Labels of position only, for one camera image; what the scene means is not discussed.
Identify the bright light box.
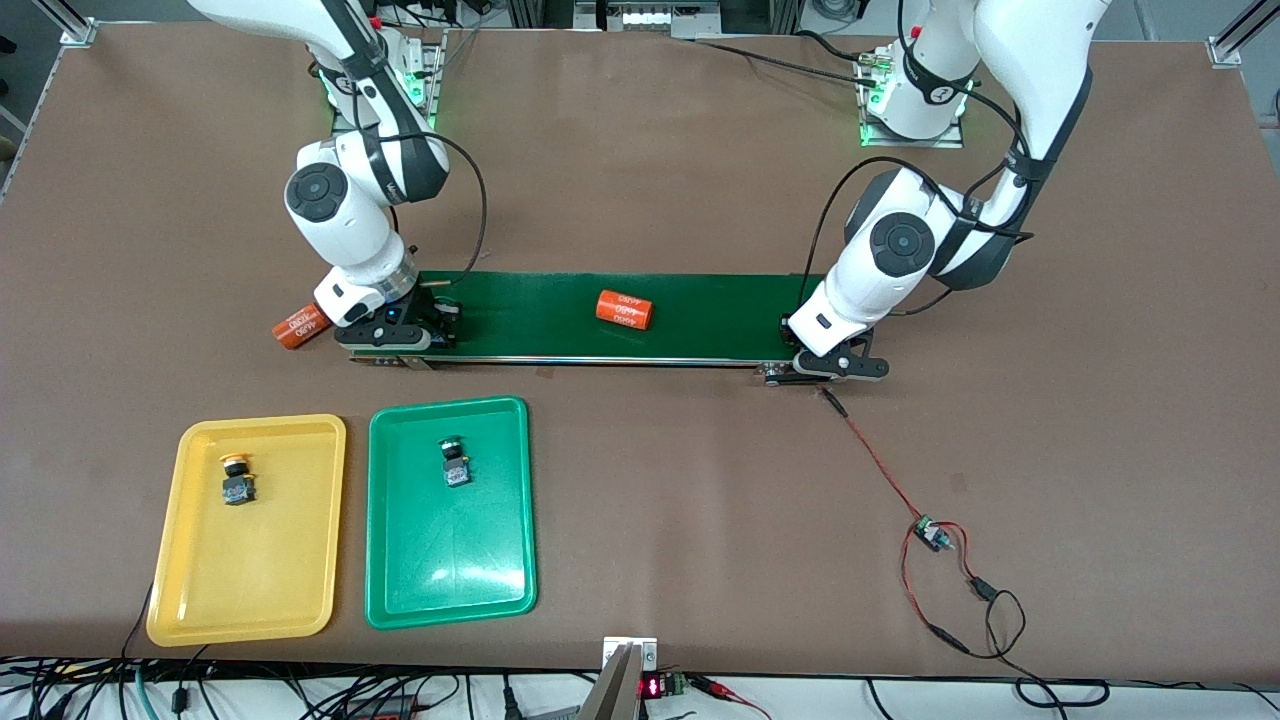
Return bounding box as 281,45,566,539
575,0,723,39

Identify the green conveyor belt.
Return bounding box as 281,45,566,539
349,267,849,388

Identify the aluminium corner profile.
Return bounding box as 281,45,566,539
1208,0,1280,69
40,0,98,47

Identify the red black twisted wire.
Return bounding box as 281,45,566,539
820,385,966,651

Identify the green plastic tray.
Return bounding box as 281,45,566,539
365,396,539,631

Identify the yellow plastic tray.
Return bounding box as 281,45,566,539
146,414,347,648

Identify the green push button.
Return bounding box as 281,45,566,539
437,436,473,489

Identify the red clip lead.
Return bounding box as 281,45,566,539
690,675,773,720

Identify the black cable on table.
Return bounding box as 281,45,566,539
690,30,881,86

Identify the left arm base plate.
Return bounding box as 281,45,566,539
858,55,966,149

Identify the yellow push button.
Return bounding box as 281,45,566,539
219,452,259,507

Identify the black power cable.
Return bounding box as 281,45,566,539
925,575,1111,711

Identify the orange cylinder battery cell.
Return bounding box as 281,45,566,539
272,305,332,352
595,289,655,331

